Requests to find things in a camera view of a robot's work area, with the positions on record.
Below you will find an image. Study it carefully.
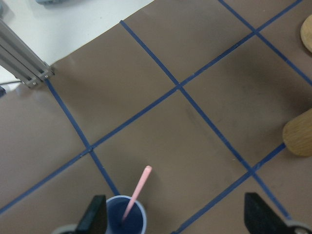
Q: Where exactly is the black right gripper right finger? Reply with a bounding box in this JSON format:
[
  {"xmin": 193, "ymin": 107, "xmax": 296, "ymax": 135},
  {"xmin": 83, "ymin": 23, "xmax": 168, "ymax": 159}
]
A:
[{"xmin": 244, "ymin": 193, "xmax": 293, "ymax": 234}]

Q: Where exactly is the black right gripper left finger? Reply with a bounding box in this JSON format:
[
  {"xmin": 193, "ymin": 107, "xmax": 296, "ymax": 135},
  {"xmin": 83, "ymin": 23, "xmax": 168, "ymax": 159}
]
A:
[{"xmin": 76, "ymin": 195, "xmax": 107, "ymax": 234}]

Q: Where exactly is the light blue plastic cup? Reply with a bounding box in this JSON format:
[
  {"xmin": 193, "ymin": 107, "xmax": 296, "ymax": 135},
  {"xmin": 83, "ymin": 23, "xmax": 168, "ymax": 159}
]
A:
[{"xmin": 105, "ymin": 195, "xmax": 147, "ymax": 234}]

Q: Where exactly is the pink chopstick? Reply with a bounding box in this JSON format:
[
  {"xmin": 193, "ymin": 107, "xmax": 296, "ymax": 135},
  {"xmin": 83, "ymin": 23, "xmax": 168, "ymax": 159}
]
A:
[{"xmin": 122, "ymin": 165, "xmax": 153, "ymax": 222}]

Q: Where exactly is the bamboo cylindrical cup holder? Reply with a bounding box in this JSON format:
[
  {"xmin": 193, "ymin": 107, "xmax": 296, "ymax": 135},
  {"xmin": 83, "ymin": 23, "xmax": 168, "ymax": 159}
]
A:
[{"xmin": 282, "ymin": 109, "xmax": 312, "ymax": 157}]

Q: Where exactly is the round wooden mug stand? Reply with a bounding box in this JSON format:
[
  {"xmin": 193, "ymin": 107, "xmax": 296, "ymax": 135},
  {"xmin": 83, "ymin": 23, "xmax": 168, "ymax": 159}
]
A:
[{"xmin": 300, "ymin": 15, "xmax": 312, "ymax": 52}]

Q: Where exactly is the grey corner frame post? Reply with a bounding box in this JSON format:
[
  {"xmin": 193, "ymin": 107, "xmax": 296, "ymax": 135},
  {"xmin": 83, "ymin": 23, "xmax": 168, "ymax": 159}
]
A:
[{"xmin": 0, "ymin": 20, "xmax": 54, "ymax": 88}]

